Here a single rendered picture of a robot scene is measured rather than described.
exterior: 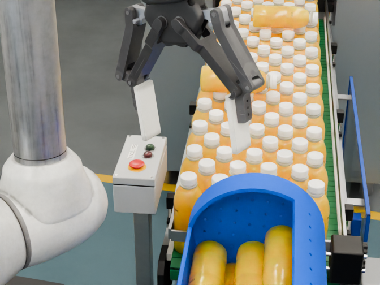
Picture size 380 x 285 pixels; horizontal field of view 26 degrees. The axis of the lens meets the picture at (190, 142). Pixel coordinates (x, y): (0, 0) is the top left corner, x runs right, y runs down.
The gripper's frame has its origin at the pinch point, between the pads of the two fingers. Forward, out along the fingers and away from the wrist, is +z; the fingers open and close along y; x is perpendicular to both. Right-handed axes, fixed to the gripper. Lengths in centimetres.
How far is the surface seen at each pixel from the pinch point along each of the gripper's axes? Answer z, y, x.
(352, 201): 61, 35, -101
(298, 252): 39, 13, -40
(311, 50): 33, 67, -141
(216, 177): 41, 50, -65
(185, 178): 40, 55, -60
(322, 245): 44, 15, -52
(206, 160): 39, 56, -69
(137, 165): 37, 67, -57
